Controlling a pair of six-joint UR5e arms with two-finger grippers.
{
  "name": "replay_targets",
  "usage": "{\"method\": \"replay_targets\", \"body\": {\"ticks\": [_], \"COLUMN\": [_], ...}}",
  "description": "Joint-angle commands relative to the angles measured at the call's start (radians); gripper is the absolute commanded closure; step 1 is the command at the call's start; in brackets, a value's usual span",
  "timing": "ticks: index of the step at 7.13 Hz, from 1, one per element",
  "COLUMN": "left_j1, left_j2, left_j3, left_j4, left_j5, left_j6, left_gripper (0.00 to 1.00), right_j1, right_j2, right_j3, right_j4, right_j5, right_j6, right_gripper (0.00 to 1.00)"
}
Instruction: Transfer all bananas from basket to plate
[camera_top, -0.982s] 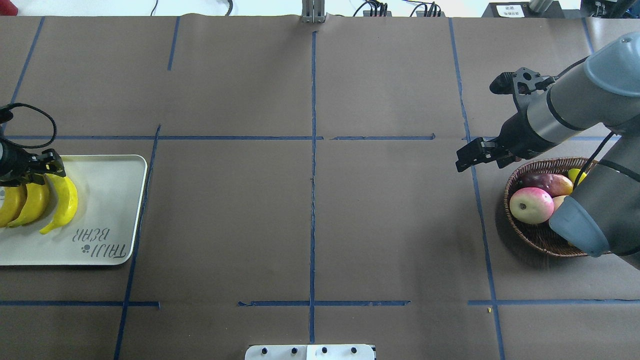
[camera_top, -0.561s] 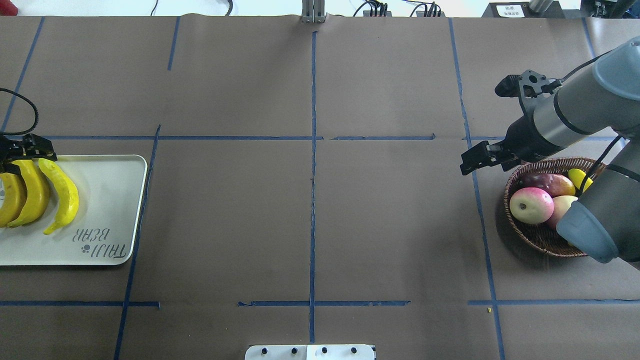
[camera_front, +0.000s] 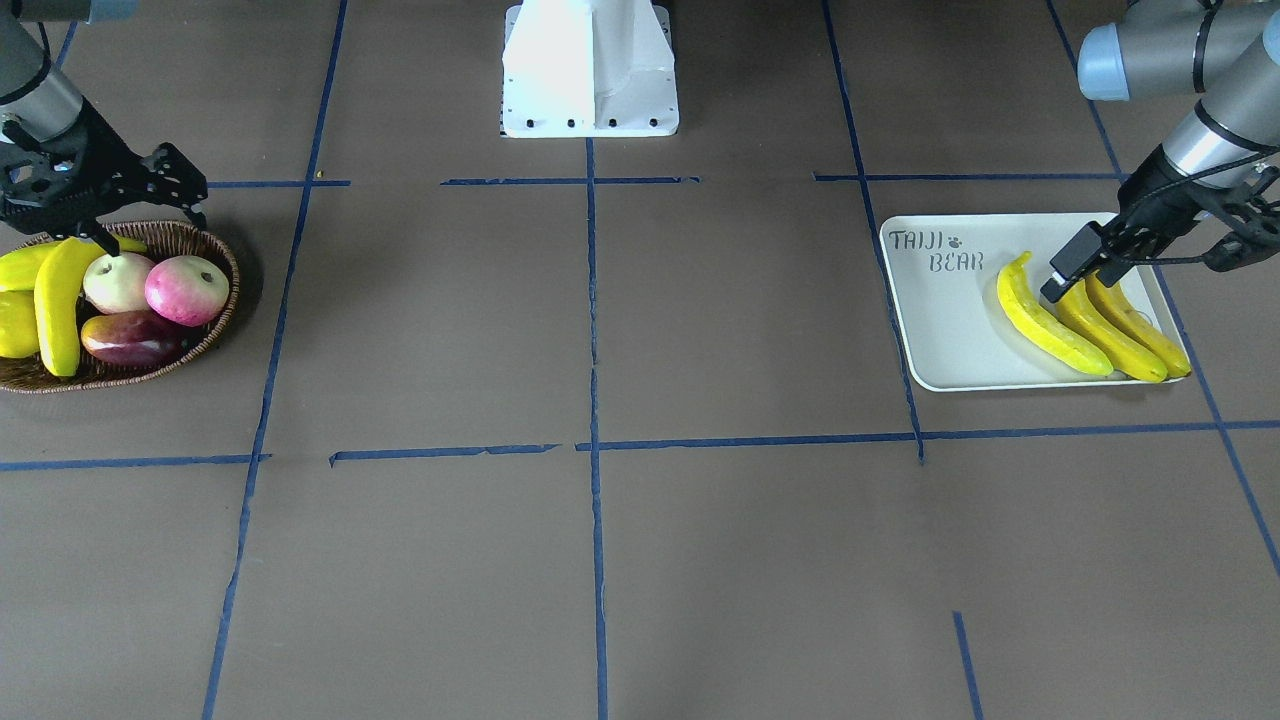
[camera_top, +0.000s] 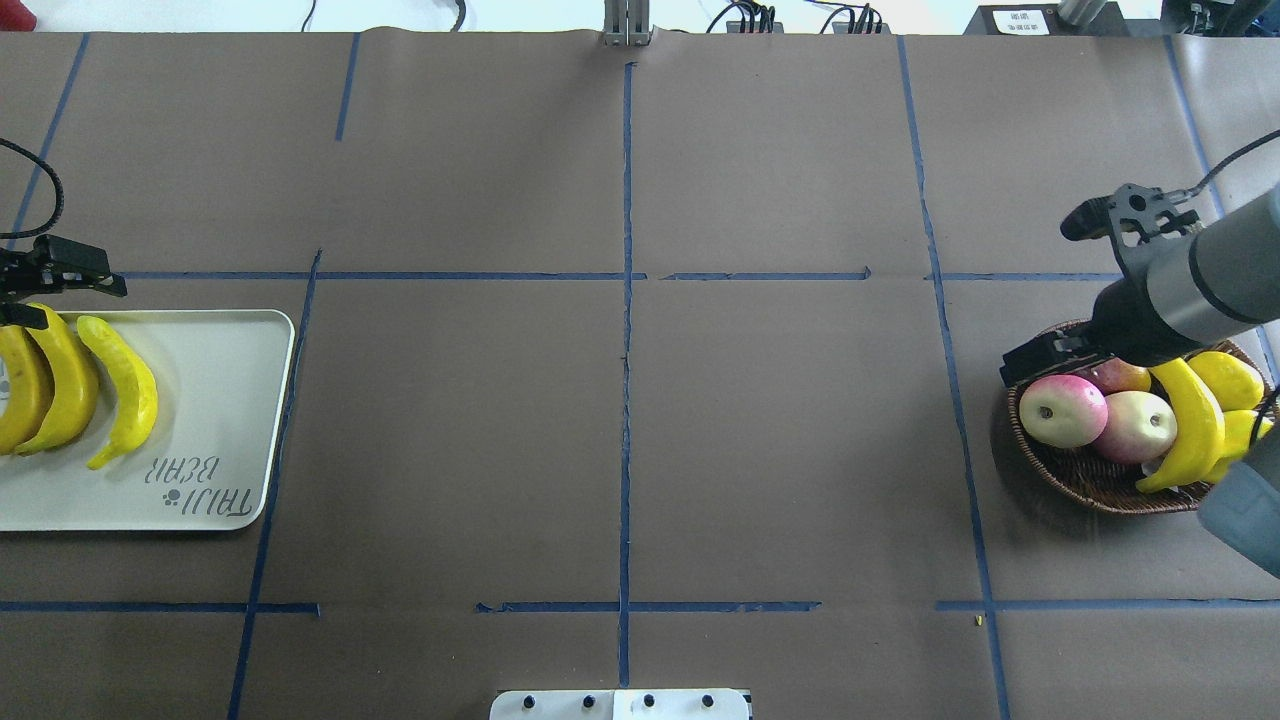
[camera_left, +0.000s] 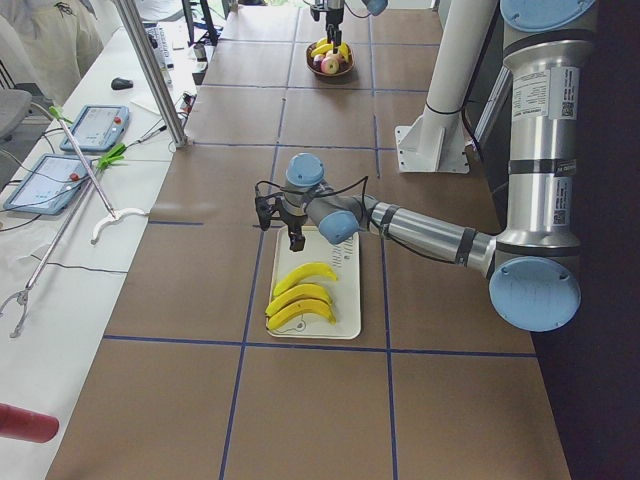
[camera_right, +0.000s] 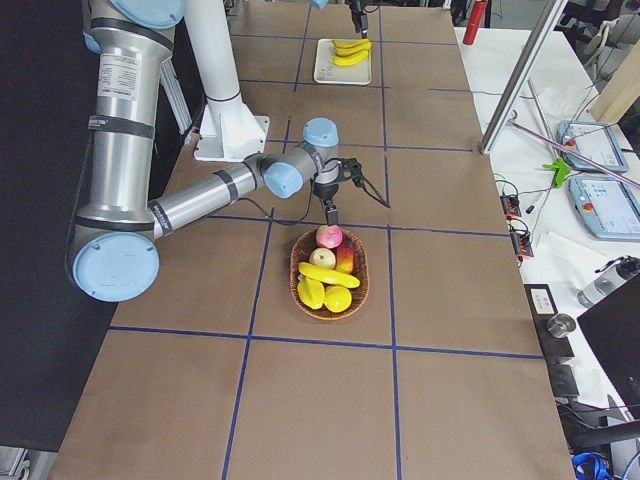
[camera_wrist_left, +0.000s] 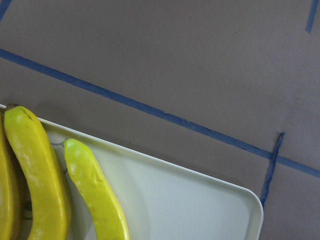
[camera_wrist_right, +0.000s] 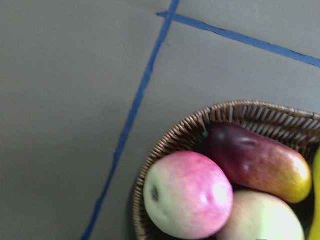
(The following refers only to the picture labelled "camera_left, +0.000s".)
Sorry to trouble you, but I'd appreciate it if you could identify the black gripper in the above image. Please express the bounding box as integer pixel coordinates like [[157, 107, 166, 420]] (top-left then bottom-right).
[[277, 193, 308, 251], [323, 0, 345, 52]]

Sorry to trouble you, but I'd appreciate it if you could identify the yellow banana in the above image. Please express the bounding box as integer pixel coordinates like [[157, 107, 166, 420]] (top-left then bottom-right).
[[310, 43, 333, 58], [267, 299, 337, 331], [265, 283, 333, 317], [273, 262, 338, 296]]

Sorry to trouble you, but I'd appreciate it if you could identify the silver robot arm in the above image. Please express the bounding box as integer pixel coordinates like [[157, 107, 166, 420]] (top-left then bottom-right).
[[255, 1, 598, 332], [313, 0, 388, 48]]

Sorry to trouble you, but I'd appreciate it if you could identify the woven wicker basket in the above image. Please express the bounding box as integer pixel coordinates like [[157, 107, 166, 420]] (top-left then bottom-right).
[[306, 39, 354, 77]]

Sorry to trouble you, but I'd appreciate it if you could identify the dark red apple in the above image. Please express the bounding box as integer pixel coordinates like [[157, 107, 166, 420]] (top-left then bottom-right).
[[312, 54, 325, 71]]

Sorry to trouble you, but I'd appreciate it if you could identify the cream bear tray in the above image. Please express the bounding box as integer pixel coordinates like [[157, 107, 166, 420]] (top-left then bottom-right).
[[264, 226, 361, 340]]

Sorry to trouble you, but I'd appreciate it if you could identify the black orange connector block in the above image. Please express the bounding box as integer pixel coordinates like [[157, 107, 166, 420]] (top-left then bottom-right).
[[180, 92, 196, 114]]

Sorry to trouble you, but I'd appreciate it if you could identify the white curved hook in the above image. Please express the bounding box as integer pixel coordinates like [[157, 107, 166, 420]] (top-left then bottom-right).
[[90, 208, 148, 245]]

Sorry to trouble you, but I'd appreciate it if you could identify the green clip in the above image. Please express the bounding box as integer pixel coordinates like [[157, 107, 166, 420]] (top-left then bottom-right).
[[97, 143, 127, 172]]

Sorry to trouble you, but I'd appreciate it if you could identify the black computer mouse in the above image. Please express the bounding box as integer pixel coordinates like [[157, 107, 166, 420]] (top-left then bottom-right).
[[110, 77, 134, 91]]

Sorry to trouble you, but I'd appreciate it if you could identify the far teach pendant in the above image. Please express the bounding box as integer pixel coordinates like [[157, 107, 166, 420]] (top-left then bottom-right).
[[69, 105, 130, 153]]

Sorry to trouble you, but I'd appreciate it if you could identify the teach pendant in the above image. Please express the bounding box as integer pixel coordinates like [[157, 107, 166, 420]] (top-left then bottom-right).
[[3, 154, 87, 215], [69, 105, 130, 153]]

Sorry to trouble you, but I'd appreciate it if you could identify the near teach pendant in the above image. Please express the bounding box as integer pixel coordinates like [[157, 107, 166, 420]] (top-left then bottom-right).
[[3, 154, 87, 215]]

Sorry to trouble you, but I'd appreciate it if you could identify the long metal grabber rod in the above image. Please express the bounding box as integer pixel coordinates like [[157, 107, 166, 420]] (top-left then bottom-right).
[[0, 105, 121, 339]]

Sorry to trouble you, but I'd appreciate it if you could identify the person in white coat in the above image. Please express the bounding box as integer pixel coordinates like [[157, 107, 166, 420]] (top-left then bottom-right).
[[1, 1, 103, 105]]

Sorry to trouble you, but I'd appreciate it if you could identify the red cylinder bottle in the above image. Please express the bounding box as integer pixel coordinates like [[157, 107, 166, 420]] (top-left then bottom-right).
[[1, 404, 59, 443]]

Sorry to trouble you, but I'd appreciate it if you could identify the camera cable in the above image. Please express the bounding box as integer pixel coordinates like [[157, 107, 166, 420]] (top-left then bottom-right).
[[253, 174, 466, 263]]

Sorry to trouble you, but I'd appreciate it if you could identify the white camera post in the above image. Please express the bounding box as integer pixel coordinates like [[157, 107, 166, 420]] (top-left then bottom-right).
[[395, 0, 498, 174]]

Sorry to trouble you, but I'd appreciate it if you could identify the aluminium frame post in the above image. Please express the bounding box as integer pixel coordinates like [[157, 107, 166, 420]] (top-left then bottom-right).
[[114, 0, 188, 148]]

